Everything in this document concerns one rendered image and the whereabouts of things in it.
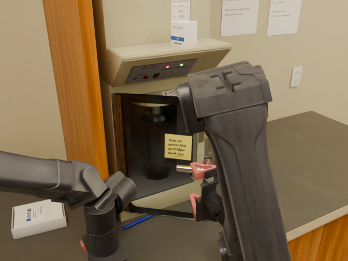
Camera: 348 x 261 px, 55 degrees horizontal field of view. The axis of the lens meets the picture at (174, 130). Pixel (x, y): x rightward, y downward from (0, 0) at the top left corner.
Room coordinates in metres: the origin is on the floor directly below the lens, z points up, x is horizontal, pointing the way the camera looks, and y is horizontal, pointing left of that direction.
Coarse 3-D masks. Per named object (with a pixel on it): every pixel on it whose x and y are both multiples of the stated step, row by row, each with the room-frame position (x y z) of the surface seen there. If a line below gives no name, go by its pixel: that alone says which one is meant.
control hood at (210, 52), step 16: (112, 48) 0.87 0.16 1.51; (128, 48) 0.87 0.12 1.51; (144, 48) 0.87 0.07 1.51; (160, 48) 0.87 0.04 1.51; (176, 48) 0.87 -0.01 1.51; (192, 48) 0.87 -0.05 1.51; (208, 48) 0.88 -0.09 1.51; (224, 48) 0.91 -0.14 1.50; (112, 64) 0.83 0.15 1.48; (128, 64) 0.79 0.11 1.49; (144, 64) 0.82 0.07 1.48; (208, 64) 0.95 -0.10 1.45; (112, 80) 0.84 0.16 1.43
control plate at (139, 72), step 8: (152, 64) 0.83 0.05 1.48; (160, 64) 0.84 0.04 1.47; (168, 64) 0.86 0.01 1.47; (176, 64) 0.88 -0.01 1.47; (184, 64) 0.89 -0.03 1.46; (192, 64) 0.91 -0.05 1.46; (136, 72) 0.83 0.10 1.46; (144, 72) 0.85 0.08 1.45; (152, 72) 0.86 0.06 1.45; (160, 72) 0.88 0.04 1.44; (168, 72) 0.90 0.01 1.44; (176, 72) 0.91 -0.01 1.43; (184, 72) 0.93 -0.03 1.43; (128, 80) 0.85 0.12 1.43; (136, 80) 0.86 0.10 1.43; (144, 80) 0.88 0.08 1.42
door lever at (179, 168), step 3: (207, 159) 0.81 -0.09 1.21; (204, 162) 0.81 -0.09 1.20; (207, 162) 0.81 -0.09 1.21; (210, 162) 0.81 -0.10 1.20; (177, 165) 0.79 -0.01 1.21; (180, 165) 0.79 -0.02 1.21; (183, 165) 0.79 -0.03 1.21; (177, 168) 0.78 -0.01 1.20; (180, 168) 0.78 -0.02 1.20; (183, 168) 0.78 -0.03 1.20; (186, 168) 0.78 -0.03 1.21; (189, 168) 0.78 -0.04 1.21; (198, 168) 0.77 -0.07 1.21; (201, 168) 0.77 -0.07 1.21; (180, 171) 0.78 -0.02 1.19; (183, 171) 0.78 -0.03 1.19; (186, 171) 0.78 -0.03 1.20; (189, 171) 0.77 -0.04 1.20; (192, 171) 0.77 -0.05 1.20
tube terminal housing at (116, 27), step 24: (96, 0) 0.91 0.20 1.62; (120, 0) 0.89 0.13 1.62; (144, 0) 0.92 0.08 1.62; (168, 0) 0.96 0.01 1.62; (192, 0) 0.99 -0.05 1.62; (96, 24) 0.93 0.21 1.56; (120, 24) 0.89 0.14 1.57; (144, 24) 0.92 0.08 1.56; (168, 24) 0.96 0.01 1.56; (96, 48) 0.95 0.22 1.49; (120, 216) 0.87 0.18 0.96
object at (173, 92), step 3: (165, 90) 0.99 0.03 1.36; (168, 90) 0.99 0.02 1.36; (171, 90) 1.00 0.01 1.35; (174, 90) 1.01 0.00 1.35; (144, 93) 0.98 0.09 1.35; (147, 93) 0.97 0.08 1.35; (150, 93) 0.97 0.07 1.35; (153, 93) 0.97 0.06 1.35; (156, 93) 0.97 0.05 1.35; (159, 93) 0.97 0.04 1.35; (162, 93) 0.98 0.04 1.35; (165, 93) 0.98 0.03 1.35; (168, 93) 0.99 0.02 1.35; (171, 93) 0.99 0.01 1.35; (174, 93) 1.00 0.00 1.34; (177, 93) 1.02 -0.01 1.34
